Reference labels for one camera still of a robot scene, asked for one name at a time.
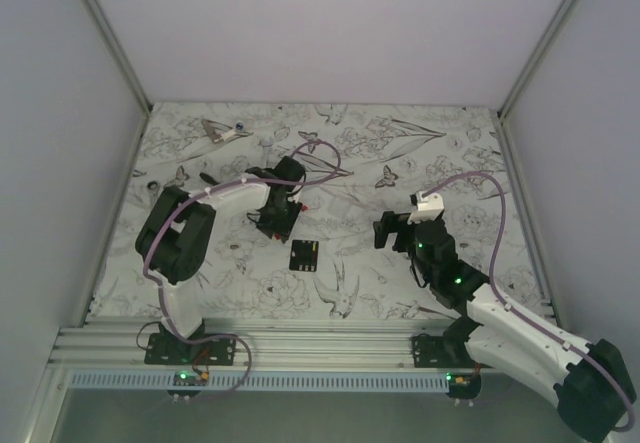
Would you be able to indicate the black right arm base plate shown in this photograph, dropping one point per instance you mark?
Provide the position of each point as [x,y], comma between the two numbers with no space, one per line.
[442,352]

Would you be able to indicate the small metal bracket tool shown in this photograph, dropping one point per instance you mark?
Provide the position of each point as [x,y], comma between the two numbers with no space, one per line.
[210,131]

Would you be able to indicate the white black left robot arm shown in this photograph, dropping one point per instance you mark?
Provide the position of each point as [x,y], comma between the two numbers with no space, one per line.
[174,239]

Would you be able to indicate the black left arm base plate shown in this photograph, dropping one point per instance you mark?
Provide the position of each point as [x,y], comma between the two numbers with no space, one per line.
[163,348]

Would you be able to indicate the controller board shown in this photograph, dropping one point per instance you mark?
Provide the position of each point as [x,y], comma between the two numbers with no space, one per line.
[463,386]
[187,385]

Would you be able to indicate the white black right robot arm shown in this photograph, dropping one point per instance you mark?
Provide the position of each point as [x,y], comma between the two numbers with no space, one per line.
[587,383]

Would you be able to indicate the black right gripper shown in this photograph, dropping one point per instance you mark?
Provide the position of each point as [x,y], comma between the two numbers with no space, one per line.
[391,222]

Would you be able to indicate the black fuse box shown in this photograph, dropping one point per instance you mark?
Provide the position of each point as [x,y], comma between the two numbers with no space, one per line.
[301,257]

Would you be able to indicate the aluminium frame rail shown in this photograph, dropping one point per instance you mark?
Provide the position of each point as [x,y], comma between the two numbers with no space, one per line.
[298,345]

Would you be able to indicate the grey slotted cable duct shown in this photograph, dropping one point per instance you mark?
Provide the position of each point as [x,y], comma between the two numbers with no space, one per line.
[268,381]

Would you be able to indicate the black handled screwdriver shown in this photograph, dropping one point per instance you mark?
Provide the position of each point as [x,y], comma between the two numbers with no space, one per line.
[208,179]

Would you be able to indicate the left controller board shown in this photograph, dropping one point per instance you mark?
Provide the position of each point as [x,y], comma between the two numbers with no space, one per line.
[187,385]

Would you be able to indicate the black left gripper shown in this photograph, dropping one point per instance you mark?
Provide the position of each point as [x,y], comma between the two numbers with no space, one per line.
[283,229]

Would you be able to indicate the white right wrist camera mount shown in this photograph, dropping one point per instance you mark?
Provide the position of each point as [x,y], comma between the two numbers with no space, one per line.
[427,207]

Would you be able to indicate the chrome ratchet wrench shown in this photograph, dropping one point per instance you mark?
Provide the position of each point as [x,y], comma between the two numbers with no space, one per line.
[153,187]

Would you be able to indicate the right controller board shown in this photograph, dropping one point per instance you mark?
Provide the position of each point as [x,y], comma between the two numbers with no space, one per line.
[463,386]

